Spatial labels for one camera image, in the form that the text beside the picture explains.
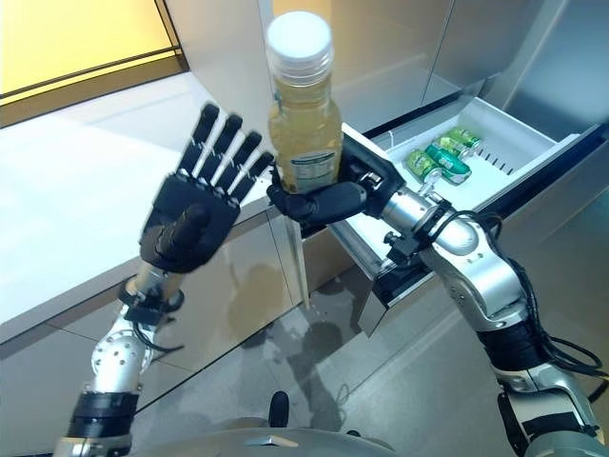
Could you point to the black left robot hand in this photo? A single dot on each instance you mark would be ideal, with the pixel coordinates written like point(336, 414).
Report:
point(190, 228)

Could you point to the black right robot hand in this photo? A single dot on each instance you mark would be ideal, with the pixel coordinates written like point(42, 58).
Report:
point(361, 181)

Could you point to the tea bottle with white cap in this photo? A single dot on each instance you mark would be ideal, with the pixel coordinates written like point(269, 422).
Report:
point(304, 124)

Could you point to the fridge drawer with white bin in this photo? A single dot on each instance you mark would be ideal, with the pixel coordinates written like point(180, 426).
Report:
point(514, 138)

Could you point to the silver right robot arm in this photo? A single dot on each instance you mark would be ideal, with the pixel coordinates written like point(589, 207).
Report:
point(485, 285)

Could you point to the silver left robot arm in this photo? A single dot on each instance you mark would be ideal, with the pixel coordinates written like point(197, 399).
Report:
point(114, 357)

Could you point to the stainless steel fridge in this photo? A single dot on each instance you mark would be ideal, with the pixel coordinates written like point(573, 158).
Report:
point(380, 47)

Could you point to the light green drink can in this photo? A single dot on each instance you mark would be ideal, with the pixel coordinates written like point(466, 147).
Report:
point(421, 163)
point(449, 144)
point(466, 137)

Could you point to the dark green drink can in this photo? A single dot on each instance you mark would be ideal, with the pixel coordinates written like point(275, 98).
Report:
point(449, 164)

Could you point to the white counter cabinet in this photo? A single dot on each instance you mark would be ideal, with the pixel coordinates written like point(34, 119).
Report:
point(95, 166)

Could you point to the tall white side panel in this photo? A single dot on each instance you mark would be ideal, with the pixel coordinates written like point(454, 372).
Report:
point(223, 57)

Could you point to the robot left leg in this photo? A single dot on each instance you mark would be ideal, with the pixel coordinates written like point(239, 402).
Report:
point(280, 409)

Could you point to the yellow lit window panel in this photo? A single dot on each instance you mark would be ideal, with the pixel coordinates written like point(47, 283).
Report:
point(71, 38)

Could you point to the grey robot torso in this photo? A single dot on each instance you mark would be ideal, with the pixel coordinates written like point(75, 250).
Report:
point(295, 443)

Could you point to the tall grey cabinet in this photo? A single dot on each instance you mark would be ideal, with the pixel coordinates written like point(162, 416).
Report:
point(561, 47)

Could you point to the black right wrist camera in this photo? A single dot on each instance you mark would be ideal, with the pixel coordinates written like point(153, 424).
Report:
point(404, 247)

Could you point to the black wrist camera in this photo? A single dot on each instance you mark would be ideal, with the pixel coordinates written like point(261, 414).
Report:
point(147, 309)
point(404, 247)

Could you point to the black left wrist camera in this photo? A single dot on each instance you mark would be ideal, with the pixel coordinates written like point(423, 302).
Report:
point(147, 309)

